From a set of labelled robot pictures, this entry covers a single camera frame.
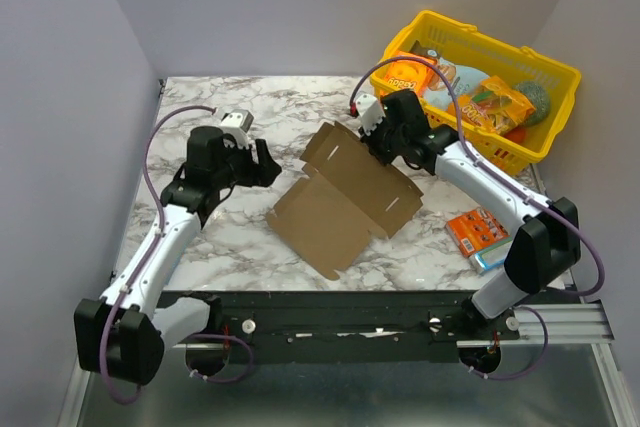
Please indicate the light blue snack bag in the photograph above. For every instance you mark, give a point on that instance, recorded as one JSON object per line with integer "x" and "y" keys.
{"x": 463, "y": 79}

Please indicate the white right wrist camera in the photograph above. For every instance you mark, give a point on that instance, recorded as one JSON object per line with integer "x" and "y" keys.
{"x": 369, "y": 110}

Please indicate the orange candy bag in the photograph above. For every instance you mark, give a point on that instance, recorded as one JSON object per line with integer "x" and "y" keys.
{"x": 494, "y": 107}

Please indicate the brown cardboard box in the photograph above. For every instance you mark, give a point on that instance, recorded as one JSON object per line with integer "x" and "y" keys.
{"x": 344, "y": 200}

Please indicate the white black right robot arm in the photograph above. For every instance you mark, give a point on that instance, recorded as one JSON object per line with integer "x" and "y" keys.
{"x": 544, "y": 242}

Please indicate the green steel scouring pad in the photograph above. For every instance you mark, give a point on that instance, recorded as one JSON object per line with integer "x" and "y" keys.
{"x": 539, "y": 99}

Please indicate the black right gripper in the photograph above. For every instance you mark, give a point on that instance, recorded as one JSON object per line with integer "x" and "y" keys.
{"x": 383, "y": 140}

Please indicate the orange round item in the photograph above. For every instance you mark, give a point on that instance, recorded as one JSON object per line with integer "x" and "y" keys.
{"x": 517, "y": 135}

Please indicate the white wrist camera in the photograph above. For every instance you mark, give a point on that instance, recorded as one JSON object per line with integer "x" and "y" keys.
{"x": 237, "y": 124}
{"x": 369, "y": 110}

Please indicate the blue white small box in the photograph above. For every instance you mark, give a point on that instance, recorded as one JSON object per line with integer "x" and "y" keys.
{"x": 491, "y": 257}

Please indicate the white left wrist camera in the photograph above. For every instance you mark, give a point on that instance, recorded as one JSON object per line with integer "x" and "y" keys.
{"x": 237, "y": 124}

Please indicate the orange snack box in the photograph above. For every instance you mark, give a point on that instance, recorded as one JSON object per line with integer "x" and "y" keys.
{"x": 410, "y": 74}

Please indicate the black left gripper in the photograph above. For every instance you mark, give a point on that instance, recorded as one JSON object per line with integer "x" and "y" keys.
{"x": 262, "y": 174}

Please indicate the orange small box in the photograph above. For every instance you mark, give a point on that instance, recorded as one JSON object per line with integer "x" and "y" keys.
{"x": 475, "y": 230}

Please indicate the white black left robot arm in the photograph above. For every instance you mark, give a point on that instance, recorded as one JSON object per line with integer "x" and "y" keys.
{"x": 150, "y": 257}

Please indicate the yellow plastic basket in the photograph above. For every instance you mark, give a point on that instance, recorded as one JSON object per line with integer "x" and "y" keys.
{"x": 431, "y": 34}

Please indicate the aluminium rail frame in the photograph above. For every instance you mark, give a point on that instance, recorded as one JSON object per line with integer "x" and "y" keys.
{"x": 571, "y": 379}

